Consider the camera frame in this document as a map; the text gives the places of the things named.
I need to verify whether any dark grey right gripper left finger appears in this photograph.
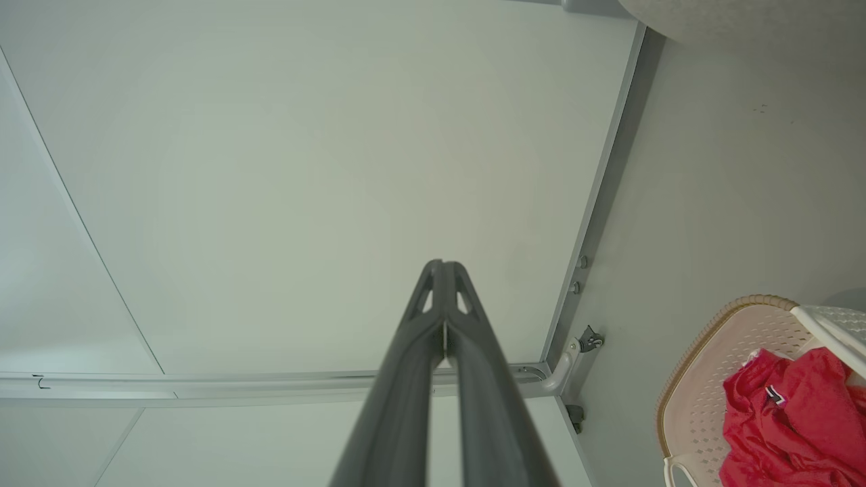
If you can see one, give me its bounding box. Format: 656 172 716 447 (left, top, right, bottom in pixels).
329 260 445 487

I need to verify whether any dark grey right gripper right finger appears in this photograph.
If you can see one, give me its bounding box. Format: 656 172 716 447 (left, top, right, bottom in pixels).
445 261 560 487

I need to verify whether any plain red garment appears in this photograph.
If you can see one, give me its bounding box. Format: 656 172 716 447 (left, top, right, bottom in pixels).
719 347 866 487

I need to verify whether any grey partition foot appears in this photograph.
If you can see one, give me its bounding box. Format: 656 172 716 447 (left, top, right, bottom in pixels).
518 336 584 400

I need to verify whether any white perforated laundry basket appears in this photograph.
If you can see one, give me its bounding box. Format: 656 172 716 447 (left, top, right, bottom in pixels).
655 295 866 487

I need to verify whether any grey partition bottom rail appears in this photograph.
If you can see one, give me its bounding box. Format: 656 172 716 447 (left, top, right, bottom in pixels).
539 20 649 369

